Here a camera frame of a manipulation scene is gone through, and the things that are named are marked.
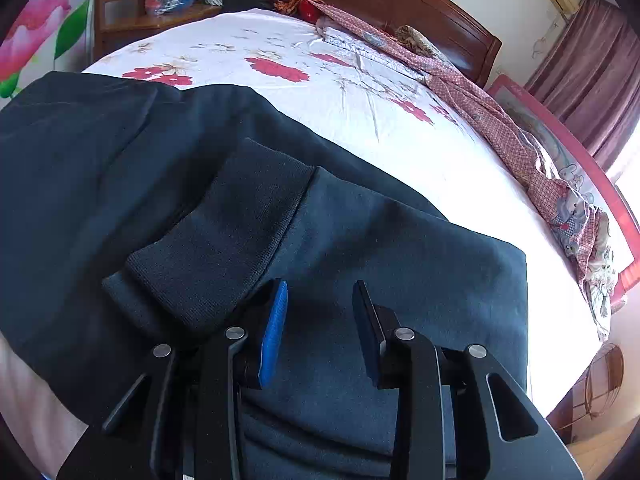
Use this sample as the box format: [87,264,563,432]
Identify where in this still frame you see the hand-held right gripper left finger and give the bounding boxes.
[56,279,290,480]

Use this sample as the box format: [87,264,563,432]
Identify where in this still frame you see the dark navy Anta sports sweatshirt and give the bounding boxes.
[0,71,530,480]

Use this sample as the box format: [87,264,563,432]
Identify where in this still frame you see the red bed guard rail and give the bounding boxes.
[486,74,640,312]

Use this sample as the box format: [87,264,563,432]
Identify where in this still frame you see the bed with floral sheet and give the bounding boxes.
[0,7,617,480]

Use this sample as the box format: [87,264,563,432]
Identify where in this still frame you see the floral wardrobe door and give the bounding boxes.
[0,0,101,107]

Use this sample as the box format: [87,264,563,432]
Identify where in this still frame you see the red fringed cushion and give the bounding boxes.
[273,0,327,26]

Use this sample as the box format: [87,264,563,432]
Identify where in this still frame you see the beige patterned cloth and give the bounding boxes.
[395,25,443,58]

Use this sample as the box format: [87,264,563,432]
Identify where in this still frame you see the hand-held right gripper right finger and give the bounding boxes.
[351,280,585,480]

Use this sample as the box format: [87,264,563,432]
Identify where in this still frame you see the wooden headboard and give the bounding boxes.
[268,0,503,89]

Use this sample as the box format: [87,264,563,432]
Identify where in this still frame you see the mauve curtain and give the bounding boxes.
[525,0,640,172]

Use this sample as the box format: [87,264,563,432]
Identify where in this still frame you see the wooden chair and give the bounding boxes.
[92,0,224,62]

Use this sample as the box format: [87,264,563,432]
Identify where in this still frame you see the pink checked quilt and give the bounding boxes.
[312,2,614,342]

